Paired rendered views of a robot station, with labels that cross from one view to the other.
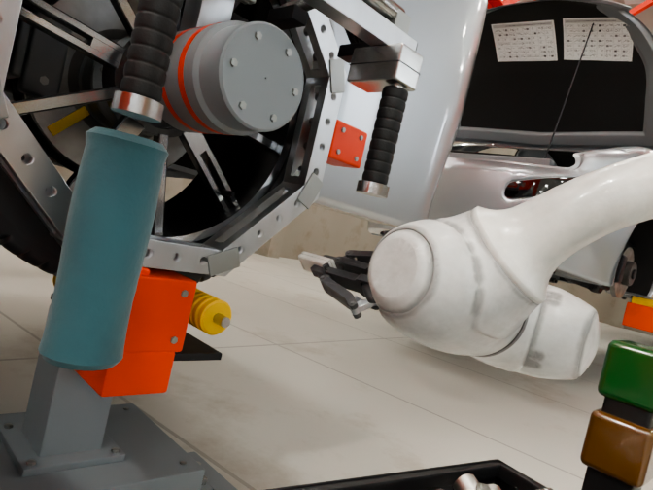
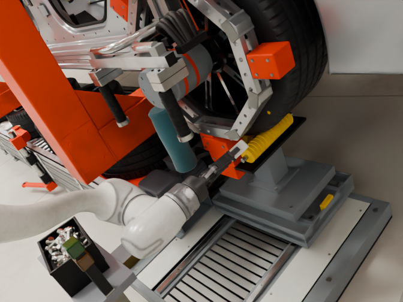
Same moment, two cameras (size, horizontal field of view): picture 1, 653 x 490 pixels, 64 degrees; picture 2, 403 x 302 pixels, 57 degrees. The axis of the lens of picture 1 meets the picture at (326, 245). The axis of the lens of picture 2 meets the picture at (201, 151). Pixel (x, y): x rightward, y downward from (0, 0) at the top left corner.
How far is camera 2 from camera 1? 1.41 m
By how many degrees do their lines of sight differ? 101
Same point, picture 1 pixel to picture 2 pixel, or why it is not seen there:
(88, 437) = (268, 179)
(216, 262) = (229, 135)
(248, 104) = (154, 101)
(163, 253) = (211, 130)
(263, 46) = (144, 80)
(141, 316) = (215, 152)
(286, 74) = not seen: hidden behind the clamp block
